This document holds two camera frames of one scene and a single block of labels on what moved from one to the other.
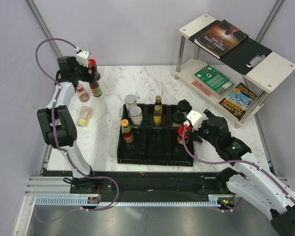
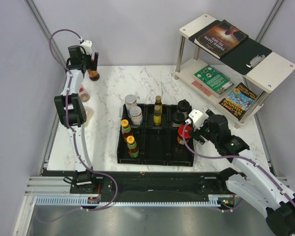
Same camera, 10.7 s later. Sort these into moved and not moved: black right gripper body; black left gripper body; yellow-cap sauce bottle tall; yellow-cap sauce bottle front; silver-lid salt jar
Moved: black left gripper body; yellow-cap sauce bottle tall
Not moved: yellow-cap sauce bottle front; silver-lid salt jar; black right gripper body
